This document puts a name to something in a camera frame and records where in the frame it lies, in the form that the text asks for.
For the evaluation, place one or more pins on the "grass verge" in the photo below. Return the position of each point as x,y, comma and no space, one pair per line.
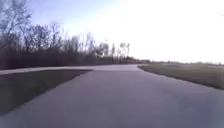
193,72

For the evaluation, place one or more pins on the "dark grass patch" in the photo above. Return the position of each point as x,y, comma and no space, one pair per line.
30,85

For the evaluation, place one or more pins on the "grey paved path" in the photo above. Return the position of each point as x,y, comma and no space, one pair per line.
126,100

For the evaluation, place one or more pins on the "row of bare trees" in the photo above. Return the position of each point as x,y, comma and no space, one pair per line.
40,46

